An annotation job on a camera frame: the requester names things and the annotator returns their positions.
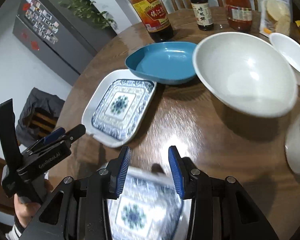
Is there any grey refrigerator with magnets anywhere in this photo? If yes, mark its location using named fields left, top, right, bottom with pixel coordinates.
left=13, top=0, right=116, bottom=85

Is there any large white bowl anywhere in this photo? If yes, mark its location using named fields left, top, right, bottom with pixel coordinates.
left=192, top=32, right=298, bottom=118

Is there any small white bowl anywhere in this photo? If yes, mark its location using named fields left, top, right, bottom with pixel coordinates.
left=269, top=33, right=300, bottom=86

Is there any blue patterned square plate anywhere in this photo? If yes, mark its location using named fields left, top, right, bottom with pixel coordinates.
left=108, top=166, right=184, bottom=239

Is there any wooden chair with dark jacket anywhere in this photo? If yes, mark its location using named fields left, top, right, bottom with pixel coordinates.
left=15, top=88, right=64, bottom=147

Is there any person's left hand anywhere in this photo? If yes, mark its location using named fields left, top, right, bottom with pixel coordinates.
left=14, top=194, right=41, bottom=229

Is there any bag of round flatbreads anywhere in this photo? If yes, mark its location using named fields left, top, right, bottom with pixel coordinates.
left=257, top=0, right=291, bottom=37

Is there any small dark soy bottle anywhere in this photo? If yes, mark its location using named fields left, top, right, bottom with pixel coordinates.
left=190, top=0, right=213, bottom=31

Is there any white square plate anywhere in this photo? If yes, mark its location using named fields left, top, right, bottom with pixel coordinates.
left=81, top=69, right=157, bottom=148

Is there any orange sauce bottle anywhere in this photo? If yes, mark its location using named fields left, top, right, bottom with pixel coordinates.
left=224, top=0, right=253, bottom=32

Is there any blue oval dish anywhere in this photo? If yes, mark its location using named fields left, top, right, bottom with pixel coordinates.
left=125, top=42, right=196, bottom=86

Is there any vinegar bottle yellow red label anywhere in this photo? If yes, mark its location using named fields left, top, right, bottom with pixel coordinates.
left=129, top=0, right=173, bottom=43

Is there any green trailing plant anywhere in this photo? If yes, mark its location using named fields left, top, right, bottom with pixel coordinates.
left=58, top=0, right=116, bottom=29

